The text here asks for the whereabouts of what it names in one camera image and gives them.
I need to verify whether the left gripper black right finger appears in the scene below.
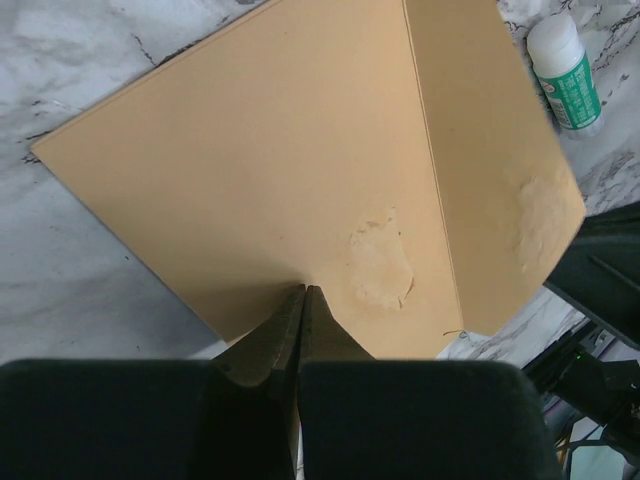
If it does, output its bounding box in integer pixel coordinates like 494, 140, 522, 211
298, 286, 560, 479

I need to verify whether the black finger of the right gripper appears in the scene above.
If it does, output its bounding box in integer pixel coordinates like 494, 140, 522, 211
544, 202, 640, 349

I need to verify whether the brown kraft envelope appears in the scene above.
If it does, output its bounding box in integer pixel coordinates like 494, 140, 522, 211
32, 1, 585, 359

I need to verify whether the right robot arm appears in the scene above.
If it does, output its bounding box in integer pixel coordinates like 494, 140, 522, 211
524, 203, 639, 466

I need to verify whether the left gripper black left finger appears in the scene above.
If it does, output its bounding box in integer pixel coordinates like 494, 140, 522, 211
1, 286, 305, 479

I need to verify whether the green white glue stick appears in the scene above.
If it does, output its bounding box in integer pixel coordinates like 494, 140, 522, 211
526, 14, 603, 138

